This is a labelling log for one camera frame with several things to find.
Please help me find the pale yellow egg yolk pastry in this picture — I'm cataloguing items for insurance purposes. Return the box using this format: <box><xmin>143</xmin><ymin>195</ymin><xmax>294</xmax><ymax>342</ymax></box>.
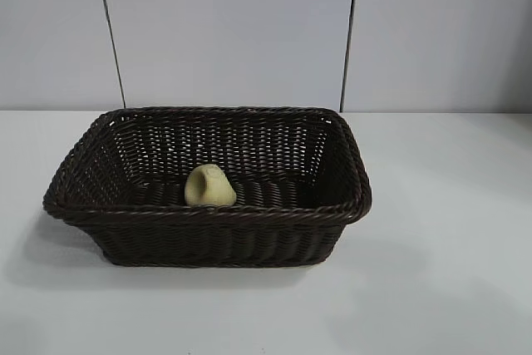
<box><xmin>184</xmin><ymin>165</ymin><xmax>238</xmax><ymax>208</ymax></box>

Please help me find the dark brown woven basket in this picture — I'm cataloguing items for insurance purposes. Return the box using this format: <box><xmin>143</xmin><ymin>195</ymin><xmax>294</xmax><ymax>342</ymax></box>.
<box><xmin>42</xmin><ymin>106</ymin><xmax>374</xmax><ymax>269</ymax></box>

